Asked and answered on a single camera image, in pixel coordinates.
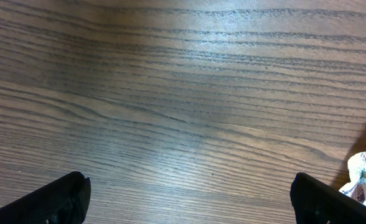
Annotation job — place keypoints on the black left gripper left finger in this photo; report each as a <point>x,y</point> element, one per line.
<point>63,201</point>

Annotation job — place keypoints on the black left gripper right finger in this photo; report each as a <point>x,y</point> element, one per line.
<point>316,203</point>

